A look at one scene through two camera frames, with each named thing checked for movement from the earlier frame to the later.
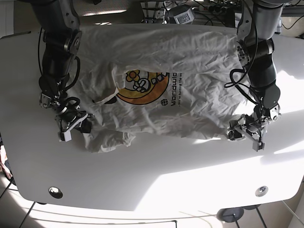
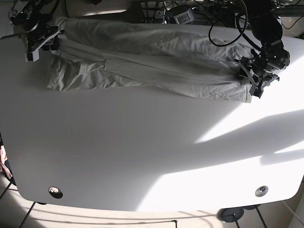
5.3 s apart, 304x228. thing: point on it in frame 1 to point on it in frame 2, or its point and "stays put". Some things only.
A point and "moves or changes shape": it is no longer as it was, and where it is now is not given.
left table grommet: x=55 y=192 stays put
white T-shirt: x=177 y=80 moves or changes shape
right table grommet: x=261 y=191 stays put
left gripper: x=69 y=120 to x=45 y=39
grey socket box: x=185 y=17 stays put
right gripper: x=251 y=124 to x=250 y=69
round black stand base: x=230 y=214 stays put
